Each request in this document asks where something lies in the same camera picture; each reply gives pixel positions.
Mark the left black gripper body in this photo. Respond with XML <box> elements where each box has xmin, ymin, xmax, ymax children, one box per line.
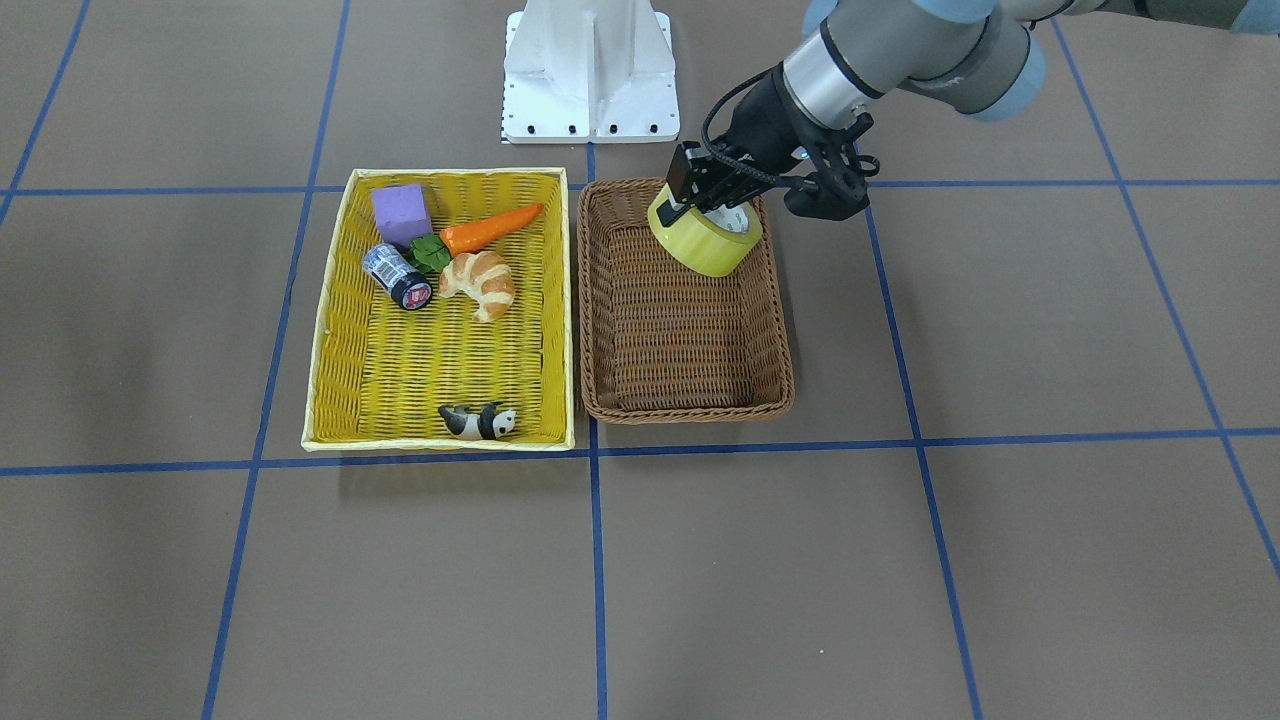
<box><xmin>712</xmin><ymin>64</ymin><xmax>814</xmax><ymax>181</ymax></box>

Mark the yellow clear tape roll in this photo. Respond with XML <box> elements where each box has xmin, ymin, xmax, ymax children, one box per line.
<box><xmin>646</xmin><ymin>184</ymin><xmax>764</xmax><ymax>277</ymax></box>

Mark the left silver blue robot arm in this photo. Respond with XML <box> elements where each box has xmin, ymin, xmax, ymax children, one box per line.
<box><xmin>654</xmin><ymin>1</ymin><xmax>1277</xmax><ymax>228</ymax></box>

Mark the brown wicker basket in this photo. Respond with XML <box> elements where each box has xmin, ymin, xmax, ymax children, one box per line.
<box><xmin>576</xmin><ymin>178</ymin><xmax>796</xmax><ymax>425</ymax></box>

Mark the yellow woven basket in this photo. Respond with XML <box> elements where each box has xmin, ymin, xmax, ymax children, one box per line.
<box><xmin>301</xmin><ymin>167</ymin><xmax>575</xmax><ymax>452</ymax></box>

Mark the toy croissant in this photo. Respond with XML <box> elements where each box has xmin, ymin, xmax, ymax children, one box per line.
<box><xmin>438</xmin><ymin>250</ymin><xmax>516</xmax><ymax>323</ymax></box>

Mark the orange toy carrot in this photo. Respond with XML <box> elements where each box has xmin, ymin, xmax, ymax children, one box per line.
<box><xmin>404</xmin><ymin>202</ymin><xmax>544</xmax><ymax>273</ymax></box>

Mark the purple foam cube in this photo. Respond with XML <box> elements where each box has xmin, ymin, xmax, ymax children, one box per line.
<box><xmin>370</xmin><ymin>183</ymin><xmax>434</xmax><ymax>250</ymax></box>

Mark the small blue labelled can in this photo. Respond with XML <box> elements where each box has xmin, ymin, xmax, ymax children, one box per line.
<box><xmin>361</xmin><ymin>243</ymin><xmax>434</xmax><ymax>311</ymax></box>

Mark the panda figurine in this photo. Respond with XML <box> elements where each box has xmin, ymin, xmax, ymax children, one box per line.
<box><xmin>436</xmin><ymin>402</ymin><xmax>518</xmax><ymax>441</ymax></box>

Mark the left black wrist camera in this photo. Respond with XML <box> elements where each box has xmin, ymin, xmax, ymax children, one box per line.
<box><xmin>783</xmin><ymin>113</ymin><xmax>881</xmax><ymax>222</ymax></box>

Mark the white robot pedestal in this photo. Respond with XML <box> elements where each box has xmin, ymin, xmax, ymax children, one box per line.
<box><xmin>500</xmin><ymin>1</ymin><xmax>681</xmax><ymax>143</ymax></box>

